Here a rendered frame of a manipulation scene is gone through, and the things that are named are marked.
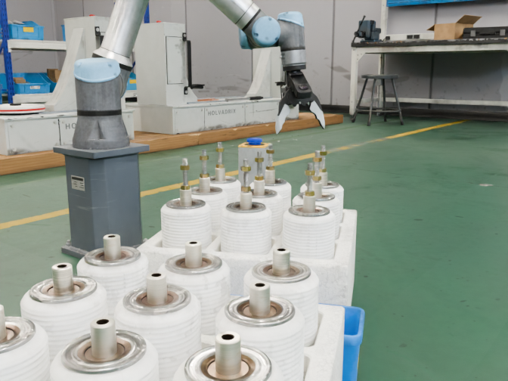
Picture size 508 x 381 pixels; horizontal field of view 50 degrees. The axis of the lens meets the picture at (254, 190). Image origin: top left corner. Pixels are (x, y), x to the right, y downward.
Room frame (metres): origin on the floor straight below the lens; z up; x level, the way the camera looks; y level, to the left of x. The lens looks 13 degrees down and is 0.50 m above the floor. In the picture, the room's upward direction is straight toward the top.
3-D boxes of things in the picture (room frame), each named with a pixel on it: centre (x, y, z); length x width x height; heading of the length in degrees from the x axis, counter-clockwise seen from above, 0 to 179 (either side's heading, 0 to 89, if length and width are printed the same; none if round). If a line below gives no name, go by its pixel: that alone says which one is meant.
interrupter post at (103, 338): (0.45, 0.14, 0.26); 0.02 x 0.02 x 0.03
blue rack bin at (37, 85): (5.83, 2.44, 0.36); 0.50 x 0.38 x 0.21; 53
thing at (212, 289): (0.68, 0.08, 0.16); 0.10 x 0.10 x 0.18
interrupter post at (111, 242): (0.71, 0.19, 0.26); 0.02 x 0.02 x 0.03
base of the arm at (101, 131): (1.48, 0.42, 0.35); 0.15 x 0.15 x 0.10
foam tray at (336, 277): (1.10, -0.01, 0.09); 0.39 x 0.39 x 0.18; 77
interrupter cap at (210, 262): (0.68, 0.08, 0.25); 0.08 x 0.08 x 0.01
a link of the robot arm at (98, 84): (1.49, 0.42, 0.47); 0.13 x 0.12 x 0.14; 7
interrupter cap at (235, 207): (0.98, 0.01, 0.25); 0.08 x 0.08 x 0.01
